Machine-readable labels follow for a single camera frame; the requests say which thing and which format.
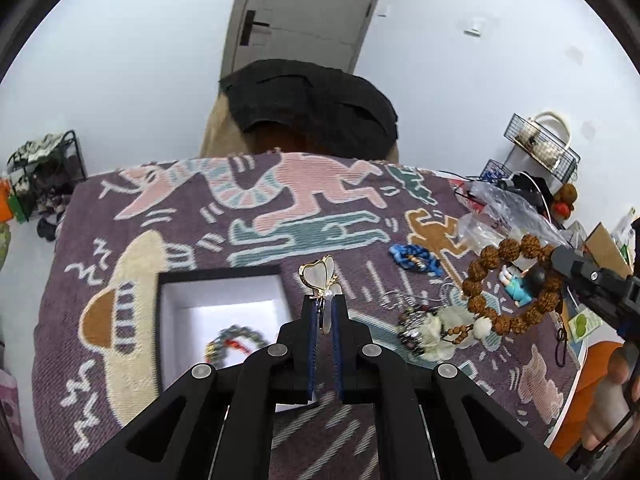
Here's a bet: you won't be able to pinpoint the printed purple blanket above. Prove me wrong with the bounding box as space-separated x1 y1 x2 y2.
31 152 581 480

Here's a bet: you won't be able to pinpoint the multicolored bead bracelet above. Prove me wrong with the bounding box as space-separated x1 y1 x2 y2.
205 325 273 361

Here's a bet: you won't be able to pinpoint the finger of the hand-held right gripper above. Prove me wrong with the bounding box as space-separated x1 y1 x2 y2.
550 245 601 291

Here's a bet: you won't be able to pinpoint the black door handle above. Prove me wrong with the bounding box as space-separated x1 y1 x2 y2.
240 10 269 47

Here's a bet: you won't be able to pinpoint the silver charm bracelet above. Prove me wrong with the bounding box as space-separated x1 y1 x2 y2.
397 305 438 358

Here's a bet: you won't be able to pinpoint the person's right hand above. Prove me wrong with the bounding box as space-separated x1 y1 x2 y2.
582 344 640 453

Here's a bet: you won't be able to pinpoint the grey door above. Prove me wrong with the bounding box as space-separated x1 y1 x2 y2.
221 0 392 75

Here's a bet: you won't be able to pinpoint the small brown bead string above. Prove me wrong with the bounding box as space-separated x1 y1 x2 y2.
445 316 496 348

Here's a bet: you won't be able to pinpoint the white headphones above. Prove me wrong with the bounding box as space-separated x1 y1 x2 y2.
531 109 572 147

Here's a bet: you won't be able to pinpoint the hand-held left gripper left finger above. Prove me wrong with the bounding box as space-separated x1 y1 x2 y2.
65 294 322 480

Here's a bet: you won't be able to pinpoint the clear plastic bag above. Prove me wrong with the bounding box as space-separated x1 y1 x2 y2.
452 180 568 261

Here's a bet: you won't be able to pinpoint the black lanyard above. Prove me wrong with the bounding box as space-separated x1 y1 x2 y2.
551 310 571 378

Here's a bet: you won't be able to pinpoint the white flower ornament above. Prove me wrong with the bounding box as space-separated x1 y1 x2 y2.
422 306 476 361

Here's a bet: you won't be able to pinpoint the brown plush toy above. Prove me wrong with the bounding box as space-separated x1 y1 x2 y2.
551 182 580 219

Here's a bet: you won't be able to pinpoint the green and white box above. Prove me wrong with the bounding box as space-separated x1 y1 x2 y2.
567 305 603 345

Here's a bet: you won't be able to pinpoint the tan chair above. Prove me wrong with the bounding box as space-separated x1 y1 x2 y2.
199 95 401 163

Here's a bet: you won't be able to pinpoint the patterned cloth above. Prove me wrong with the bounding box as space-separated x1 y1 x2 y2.
7 132 66 166

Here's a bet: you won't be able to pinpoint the brown cardboard box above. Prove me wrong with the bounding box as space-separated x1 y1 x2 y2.
585 221 632 277

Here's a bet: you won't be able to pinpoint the orange mat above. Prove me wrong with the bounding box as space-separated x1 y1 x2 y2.
550 340 631 461

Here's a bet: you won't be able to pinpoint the large black wire basket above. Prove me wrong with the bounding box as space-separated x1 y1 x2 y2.
504 112 582 183

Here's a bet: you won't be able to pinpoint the gold butterfly hair clip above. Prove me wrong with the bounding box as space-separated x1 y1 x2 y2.
299 255 343 336

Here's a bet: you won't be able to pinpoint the cartoon toy figure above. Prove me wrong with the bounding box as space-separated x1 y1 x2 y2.
499 264 548 307

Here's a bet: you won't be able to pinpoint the small black wire basket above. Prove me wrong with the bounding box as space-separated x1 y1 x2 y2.
481 159 516 183

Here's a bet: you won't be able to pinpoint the black shoe rack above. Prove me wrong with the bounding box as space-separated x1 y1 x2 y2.
6 130 90 221

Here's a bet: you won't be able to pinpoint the black jewelry box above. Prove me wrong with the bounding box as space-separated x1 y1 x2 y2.
156 265 316 413

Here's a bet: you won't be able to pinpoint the silver chain necklace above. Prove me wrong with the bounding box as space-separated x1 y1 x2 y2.
377 285 468 313

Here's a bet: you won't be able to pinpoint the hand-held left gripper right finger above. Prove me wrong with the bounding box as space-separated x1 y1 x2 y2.
330 294 576 480

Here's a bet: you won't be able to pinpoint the black bag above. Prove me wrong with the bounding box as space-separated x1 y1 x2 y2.
510 172 553 211

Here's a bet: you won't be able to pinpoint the large brown bead bracelet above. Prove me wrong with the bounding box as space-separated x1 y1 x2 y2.
461 234 566 333

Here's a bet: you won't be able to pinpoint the blue bead bracelet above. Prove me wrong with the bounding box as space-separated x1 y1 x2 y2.
389 243 443 277

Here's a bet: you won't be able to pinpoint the black shoes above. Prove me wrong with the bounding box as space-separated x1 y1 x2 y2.
36 210 68 242

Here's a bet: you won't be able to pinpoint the green bag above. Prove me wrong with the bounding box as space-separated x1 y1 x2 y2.
7 192 30 224

